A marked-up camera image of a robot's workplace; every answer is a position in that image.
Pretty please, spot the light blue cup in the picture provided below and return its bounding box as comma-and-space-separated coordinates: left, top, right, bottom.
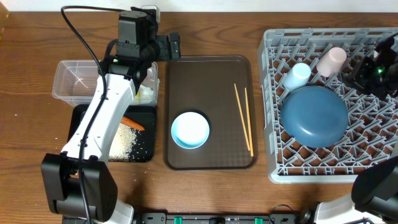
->
283, 62, 311, 92

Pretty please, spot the light blue bowl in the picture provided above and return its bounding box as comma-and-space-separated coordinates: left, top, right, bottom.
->
170, 111, 210, 149

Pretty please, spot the wooden chopstick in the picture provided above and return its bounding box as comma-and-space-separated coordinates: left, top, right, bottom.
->
234, 83, 251, 151
244, 87, 254, 157

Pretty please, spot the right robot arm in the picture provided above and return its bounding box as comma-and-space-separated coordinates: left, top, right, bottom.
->
299, 34, 397, 223

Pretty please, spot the pink cup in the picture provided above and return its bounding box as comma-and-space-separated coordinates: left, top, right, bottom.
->
316, 47, 347, 77

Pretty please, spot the clear plastic bin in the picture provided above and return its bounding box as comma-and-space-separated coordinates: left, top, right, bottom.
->
52, 60, 160, 107

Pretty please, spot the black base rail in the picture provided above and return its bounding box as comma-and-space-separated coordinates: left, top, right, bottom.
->
131, 213, 315, 224

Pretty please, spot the grey dishwasher rack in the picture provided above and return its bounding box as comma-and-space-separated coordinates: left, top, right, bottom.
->
257, 27, 397, 184

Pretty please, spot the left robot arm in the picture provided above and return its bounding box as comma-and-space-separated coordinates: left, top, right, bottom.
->
41, 5, 181, 223

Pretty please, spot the orange carrot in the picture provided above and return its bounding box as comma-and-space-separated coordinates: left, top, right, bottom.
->
121, 116, 145, 131

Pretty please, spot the dark blue plate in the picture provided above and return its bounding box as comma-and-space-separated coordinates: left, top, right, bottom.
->
280, 85, 348, 148

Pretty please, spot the brown serving tray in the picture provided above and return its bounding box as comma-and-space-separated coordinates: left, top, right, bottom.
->
164, 55, 258, 170

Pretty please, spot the white rice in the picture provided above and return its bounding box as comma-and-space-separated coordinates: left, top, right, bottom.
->
109, 124, 143, 162

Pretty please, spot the black plastic tray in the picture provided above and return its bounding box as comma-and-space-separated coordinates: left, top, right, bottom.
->
67, 104, 157, 163

